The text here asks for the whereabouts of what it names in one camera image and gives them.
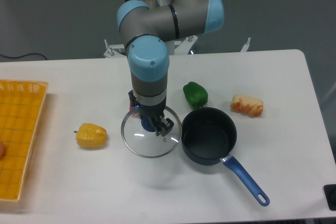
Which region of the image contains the green bell pepper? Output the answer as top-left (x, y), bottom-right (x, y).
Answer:
top-left (183, 81), bottom-right (208, 109)

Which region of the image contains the black device at table edge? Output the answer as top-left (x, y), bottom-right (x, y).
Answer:
top-left (323, 184), bottom-right (336, 211)

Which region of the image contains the glass lid blue knob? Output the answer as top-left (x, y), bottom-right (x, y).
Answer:
top-left (121, 106), bottom-right (182, 158)

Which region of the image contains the black cable on floor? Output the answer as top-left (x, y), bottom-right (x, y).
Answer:
top-left (0, 52), bottom-right (48, 60)

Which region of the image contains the yellow bell pepper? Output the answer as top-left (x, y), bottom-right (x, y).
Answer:
top-left (76, 123), bottom-right (107, 149)

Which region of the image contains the yellow woven basket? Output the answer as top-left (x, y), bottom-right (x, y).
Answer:
top-left (1, 79), bottom-right (48, 202)

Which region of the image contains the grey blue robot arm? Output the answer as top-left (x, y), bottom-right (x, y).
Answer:
top-left (117, 0), bottom-right (224, 136)

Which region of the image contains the bread loaf piece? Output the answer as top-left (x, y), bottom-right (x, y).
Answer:
top-left (230, 94), bottom-right (264, 117)

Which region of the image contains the dark saucepan blue handle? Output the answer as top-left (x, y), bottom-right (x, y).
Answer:
top-left (181, 107), bottom-right (270, 207)

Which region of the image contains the white table bracket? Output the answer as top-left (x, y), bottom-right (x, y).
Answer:
top-left (241, 37), bottom-right (251, 52)

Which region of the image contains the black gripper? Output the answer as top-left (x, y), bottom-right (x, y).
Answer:
top-left (128, 90), bottom-right (174, 136)

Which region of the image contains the orange object in basket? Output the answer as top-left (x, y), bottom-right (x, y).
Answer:
top-left (0, 141), bottom-right (6, 159)

